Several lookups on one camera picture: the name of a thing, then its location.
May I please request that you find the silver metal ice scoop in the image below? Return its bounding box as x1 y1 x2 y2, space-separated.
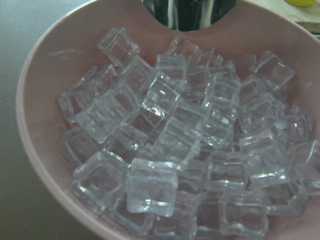
142 0 238 32

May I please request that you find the bamboo cutting board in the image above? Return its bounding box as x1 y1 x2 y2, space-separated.
261 0 320 27

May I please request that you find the pink bowl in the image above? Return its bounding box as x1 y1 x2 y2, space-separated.
16 0 320 240

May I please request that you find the half lemon slice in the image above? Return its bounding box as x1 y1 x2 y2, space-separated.
285 0 316 7

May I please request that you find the pile of clear ice cubes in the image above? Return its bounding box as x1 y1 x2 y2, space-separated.
57 28 320 240

